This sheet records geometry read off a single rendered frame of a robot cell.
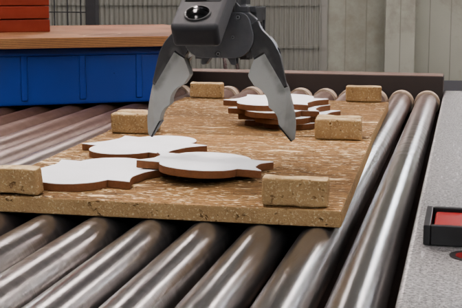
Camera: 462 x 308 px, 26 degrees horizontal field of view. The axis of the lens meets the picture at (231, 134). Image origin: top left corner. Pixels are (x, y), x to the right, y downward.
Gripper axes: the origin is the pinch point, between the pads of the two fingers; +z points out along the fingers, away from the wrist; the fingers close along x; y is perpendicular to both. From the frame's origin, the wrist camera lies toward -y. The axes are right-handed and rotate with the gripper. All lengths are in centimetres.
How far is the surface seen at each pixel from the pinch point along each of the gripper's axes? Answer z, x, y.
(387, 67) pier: 52, 25, 953
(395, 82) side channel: 1, -14, 103
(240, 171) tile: 2.4, -3.0, -3.7
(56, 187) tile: 3.2, 13.2, -11.9
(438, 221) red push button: 4.2, -22.1, -13.8
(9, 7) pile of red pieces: -13, 56, 76
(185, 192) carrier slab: 3.5, 1.0, -10.0
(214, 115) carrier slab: 2.5, 10.5, 45.4
